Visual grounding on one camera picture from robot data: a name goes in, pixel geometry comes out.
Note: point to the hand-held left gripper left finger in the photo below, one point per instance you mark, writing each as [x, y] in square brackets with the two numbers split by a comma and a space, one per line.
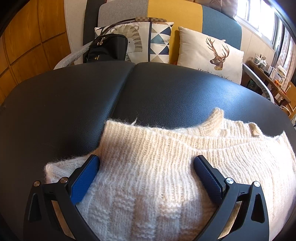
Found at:
[84, 180]

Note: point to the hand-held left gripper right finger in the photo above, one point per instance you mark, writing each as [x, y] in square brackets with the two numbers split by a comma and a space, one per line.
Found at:
[208, 178]

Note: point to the cream knitted sweater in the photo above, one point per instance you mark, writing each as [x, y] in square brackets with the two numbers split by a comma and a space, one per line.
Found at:
[150, 173]

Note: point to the wooden side shelf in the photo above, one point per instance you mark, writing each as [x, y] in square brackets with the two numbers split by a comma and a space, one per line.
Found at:
[266, 81]

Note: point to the small white jars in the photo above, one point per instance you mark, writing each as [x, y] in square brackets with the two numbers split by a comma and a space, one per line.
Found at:
[261, 62]

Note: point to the white box with papers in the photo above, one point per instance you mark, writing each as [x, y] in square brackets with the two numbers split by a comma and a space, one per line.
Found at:
[281, 73]

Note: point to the deer print pillow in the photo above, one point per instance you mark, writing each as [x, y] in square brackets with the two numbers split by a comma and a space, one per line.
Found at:
[192, 51]

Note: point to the black handbag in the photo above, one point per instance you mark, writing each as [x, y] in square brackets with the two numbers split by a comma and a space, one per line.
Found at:
[108, 48]

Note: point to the triangle pattern pillow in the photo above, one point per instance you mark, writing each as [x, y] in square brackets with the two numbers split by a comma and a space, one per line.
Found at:
[159, 39]

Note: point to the wooden panelled wardrobe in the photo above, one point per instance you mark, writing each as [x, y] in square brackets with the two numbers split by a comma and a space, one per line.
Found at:
[27, 34]

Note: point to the grey yellow blue sofa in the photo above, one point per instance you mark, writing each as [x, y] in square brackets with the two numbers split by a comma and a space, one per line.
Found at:
[175, 11]

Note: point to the window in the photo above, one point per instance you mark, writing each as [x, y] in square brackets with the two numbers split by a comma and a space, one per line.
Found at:
[254, 14]

